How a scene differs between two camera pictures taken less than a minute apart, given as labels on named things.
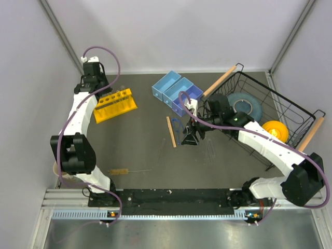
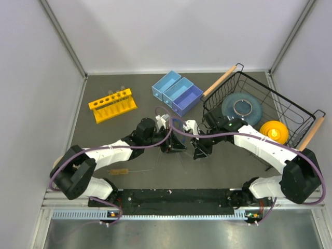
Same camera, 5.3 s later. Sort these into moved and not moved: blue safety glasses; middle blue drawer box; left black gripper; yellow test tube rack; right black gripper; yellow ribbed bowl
Moved: right black gripper; left black gripper
Not moved: yellow ribbed bowl; yellow test tube rack; blue safety glasses; middle blue drawer box
